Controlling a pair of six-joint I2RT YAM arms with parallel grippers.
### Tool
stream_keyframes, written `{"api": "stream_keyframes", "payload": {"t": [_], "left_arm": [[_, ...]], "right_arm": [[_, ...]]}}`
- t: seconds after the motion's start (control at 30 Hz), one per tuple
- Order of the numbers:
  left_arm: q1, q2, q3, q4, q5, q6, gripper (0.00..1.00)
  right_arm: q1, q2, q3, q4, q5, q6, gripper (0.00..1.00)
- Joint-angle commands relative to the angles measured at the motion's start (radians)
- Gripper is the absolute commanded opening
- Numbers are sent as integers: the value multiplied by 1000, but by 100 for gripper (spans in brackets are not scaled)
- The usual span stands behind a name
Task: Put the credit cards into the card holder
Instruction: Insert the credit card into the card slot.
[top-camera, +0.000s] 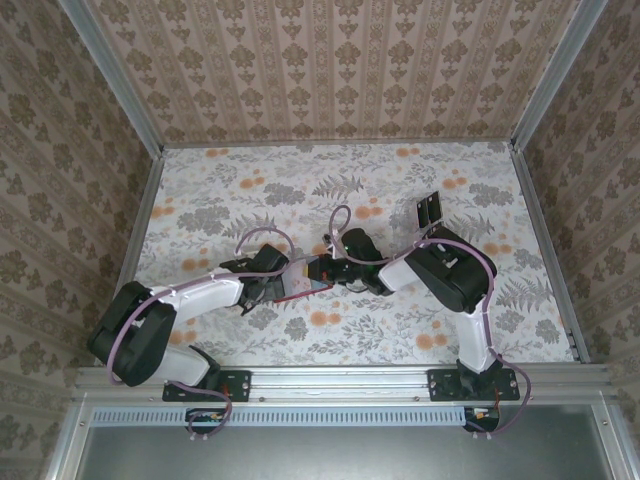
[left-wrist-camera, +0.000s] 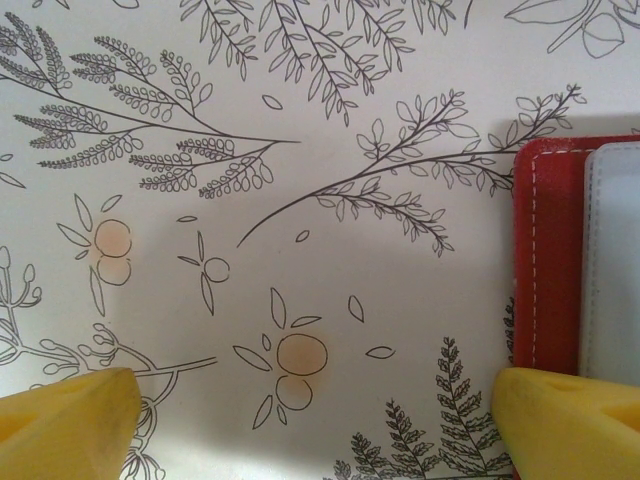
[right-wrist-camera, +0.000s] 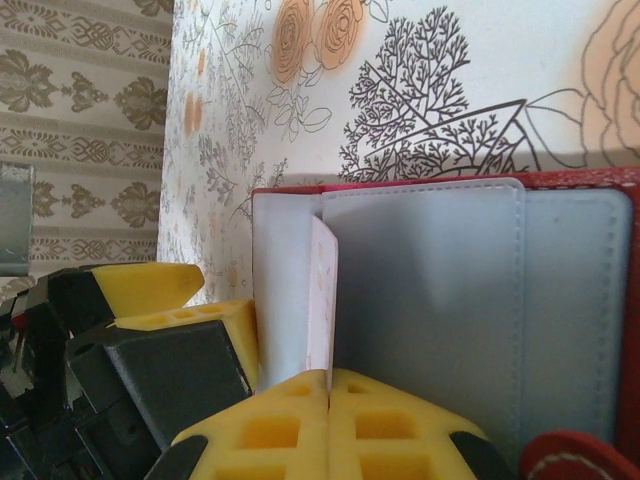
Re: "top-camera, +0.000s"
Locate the grey metal sheet panel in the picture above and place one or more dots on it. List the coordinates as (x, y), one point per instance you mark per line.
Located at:
(325, 455)

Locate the clear acrylic card stand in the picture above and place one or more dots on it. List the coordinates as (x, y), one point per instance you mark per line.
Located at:
(430, 207)

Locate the red leather card holder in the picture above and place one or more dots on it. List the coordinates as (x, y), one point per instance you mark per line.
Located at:
(300, 295)

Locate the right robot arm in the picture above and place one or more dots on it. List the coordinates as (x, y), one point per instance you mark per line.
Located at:
(395, 275)

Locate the aluminium frame post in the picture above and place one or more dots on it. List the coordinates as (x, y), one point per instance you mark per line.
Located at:
(120, 85)
(552, 75)

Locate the aluminium frame rail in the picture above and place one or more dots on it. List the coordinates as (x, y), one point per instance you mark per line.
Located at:
(144, 205)
(549, 250)

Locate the wide aluminium mounting beam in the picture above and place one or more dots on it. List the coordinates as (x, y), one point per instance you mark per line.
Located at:
(340, 382)

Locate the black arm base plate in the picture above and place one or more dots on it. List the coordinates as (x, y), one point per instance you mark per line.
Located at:
(442, 385)
(235, 387)

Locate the floral tablecloth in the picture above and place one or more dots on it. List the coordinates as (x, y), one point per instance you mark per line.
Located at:
(225, 200)

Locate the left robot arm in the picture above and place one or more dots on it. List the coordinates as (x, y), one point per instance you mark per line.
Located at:
(200, 302)

